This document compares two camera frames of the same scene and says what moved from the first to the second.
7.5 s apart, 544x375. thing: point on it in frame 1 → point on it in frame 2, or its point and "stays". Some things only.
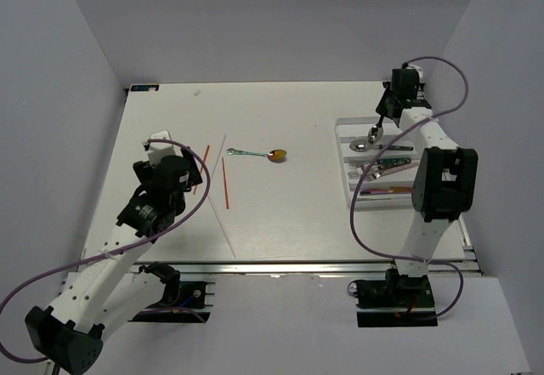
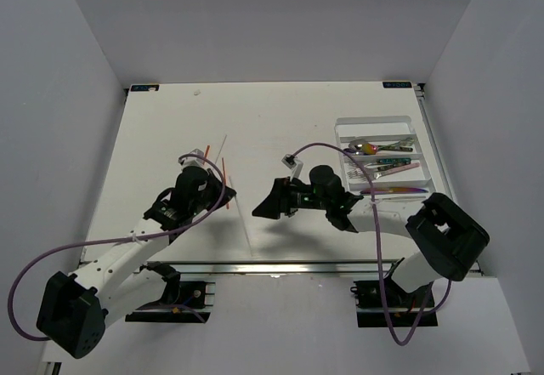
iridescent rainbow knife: x=389 y=190 stays
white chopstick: x=221 y=225 → x=241 y=219
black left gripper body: x=144 y=173 → x=212 y=196
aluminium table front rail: x=432 y=268 stays
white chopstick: x=218 y=156 stays
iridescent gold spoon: x=274 y=156 → x=370 y=149
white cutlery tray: x=389 y=181 stays
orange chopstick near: x=225 y=185 stays
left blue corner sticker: x=144 y=88 stays
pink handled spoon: x=376 y=133 → x=352 y=145
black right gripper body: x=388 y=96 → x=296 y=196
